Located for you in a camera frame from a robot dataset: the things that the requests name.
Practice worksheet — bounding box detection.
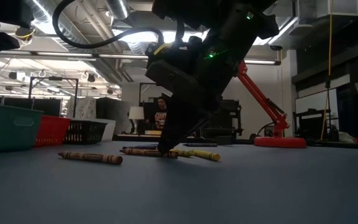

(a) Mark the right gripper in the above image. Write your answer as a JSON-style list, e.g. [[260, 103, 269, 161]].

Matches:
[[144, 5, 280, 154]]

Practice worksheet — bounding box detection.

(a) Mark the person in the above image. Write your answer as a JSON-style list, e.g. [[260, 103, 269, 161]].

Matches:
[[152, 96, 169, 131]]

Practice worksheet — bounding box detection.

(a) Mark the white shade table lamp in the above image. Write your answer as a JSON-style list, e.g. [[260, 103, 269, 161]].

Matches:
[[128, 106, 145, 135]]

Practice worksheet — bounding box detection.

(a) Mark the blue violet crayon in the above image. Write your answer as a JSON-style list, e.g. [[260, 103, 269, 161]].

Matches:
[[122, 144, 158, 151]]

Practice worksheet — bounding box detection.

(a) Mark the black shelf unit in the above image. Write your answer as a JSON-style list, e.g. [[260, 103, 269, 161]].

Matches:
[[202, 98, 244, 139]]

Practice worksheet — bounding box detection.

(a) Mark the black cabinet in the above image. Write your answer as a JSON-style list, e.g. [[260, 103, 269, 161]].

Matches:
[[95, 97, 130, 135]]

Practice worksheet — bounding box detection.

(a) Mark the white box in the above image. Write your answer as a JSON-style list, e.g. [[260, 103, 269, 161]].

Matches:
[[73, 117, 116, 143]]

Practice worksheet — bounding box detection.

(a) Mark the bright ceiling light panel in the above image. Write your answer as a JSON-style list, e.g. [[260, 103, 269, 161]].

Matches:
[[113, 29, 211, 44]]

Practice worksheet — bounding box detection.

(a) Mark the white covered equipment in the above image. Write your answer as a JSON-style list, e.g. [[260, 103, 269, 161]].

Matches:
[[67, 96, 98, 119]]

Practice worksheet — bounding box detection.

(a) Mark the long ceiling light strip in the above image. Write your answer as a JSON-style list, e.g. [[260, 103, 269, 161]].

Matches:
[[98, 53, 282, 66], [0, 49, 98, 62]]

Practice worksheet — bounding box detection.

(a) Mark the black mesh basket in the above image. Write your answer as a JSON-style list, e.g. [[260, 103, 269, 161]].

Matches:
[[64, 120, 108, 145]]

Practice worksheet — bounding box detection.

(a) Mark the red desk lamp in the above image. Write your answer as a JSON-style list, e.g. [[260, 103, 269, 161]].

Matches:
[[237, 59, 307, 149]]

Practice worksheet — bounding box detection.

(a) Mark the black desk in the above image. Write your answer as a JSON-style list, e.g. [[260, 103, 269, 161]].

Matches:
[[293, 108, 338, 141]]

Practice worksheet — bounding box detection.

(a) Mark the red mesh basket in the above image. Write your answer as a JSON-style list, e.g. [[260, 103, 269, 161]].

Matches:
[[34, 115, 72, 147]]

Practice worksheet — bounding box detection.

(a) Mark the white board panel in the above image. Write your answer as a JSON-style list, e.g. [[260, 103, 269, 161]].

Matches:
[[295, 88, 339, 115]]

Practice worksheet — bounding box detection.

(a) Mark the black tripod stand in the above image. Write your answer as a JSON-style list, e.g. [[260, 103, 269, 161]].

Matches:
[[323, 79, 338, 142]]

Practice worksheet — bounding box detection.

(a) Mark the white bag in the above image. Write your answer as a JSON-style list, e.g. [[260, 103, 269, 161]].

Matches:
[[337, 130, 357, 144]]

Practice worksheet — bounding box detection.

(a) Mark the teal plastic basket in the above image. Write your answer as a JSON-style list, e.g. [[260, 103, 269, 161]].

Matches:
[[0, 104, 44, 153]]

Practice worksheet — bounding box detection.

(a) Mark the black metal frame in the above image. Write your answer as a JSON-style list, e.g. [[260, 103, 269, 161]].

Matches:
[[139, 82, 161, 108], [28, 76, 80, 118]]

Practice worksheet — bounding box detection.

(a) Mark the black aluminium table frame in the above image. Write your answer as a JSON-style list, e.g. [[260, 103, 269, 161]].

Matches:
[[112, 133, 254, 146]]

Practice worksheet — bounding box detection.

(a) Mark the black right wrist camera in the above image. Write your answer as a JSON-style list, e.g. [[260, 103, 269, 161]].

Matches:
[[144, 35, 203, 68]]

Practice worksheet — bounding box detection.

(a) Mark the black lamp power cord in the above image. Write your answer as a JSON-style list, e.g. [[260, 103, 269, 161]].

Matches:
[[249, 121, 275, 140]]

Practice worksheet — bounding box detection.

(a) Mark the silver ceiling duct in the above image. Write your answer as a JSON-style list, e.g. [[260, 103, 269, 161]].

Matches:
[[26, 0, 133, 86]]

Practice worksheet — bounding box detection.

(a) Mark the yellow ceiling cable reel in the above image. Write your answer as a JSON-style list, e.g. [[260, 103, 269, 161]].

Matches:
[[14, 27, 37, 42]]

